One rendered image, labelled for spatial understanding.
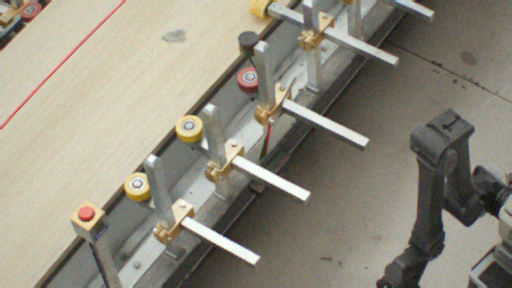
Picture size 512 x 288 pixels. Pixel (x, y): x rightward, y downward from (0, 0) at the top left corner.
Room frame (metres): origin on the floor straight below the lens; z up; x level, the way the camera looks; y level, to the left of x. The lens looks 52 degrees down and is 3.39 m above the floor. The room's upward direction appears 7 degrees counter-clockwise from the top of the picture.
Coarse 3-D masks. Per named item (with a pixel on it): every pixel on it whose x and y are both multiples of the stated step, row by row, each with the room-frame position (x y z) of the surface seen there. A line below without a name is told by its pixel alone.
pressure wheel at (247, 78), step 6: (240, 72) 2.24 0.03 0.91; (246, 72) 2.24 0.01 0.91; (252, 72) 2.24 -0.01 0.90; (240, 78) 2.22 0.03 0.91; (246, 78) 2.22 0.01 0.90; (252, 78) 2.21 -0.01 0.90; (240, 84) 2.20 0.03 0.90; (246, 84) 2.19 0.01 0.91; (252, 84) 2.19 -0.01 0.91; (246, 90) 2.18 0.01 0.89; (252, 90) 2.18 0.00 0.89
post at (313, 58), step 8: (312, 0) 2.32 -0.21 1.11; (304, 8) 2.31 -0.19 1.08; (312, 8) 2.30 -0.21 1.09; (304, 16) 2.32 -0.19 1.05; (312, 16) 2.30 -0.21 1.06; (304, 24) 2.32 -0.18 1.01; (312, 24) 2.30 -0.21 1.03; (304, 32) 2.32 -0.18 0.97; (312, 32) 2.30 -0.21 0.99; (320, 48) 2.32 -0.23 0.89; (312, 56) 2.30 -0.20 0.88; (320, 56) 2.32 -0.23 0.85; (312, 64) 2.30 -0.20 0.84; (320, 64) 2.32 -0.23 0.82; (312, 72) 2.30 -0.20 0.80; (320, 72) 2.32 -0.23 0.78; (312, 80) 2.31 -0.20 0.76; (320, 80) 2.31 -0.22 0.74
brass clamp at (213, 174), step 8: (240, 144) 2.00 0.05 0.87; (232, 152) 1.97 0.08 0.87; (240, 152) 1.98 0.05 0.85; (232, 160) 1.95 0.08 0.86; (208, 168) 1.93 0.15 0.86; (216, 168) 1.92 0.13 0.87; (224, 168) 1.92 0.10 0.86; (232, 168) 1.94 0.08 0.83; (208, 176) 1.91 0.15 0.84; (216, 176) 1.90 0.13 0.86; (224, 176) 1.91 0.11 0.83
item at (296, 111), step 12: (252, 96) 2.20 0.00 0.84; (288, 108) 2.12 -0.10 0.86; (300, 108) 2.11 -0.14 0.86; (312, 120) 2.06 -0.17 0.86; (324, 120) 2.05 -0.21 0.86; (324, 132) 2.03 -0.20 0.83; (336, 132) 2.00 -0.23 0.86; (348, 132) 2.00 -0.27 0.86; (348, 144) 1.97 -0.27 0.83; (360, 144) 1.95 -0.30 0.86
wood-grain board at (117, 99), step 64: (64, 0) 2.70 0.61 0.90; (128, 0) 2.64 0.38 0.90; (192, 0) 2.60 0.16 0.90; (0, 64) 2.44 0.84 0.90; (64, 64) 2.39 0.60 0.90; (128, 64) 2.34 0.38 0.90; (192, 64) 2.30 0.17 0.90; (64, 128) 2.11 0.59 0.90; (128, 128) 2.08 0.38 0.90; (0, 192) 1.89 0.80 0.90; (64, 192) 1.87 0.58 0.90; (0, 256) 1.66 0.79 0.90; (64, 256) 1.65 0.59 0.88
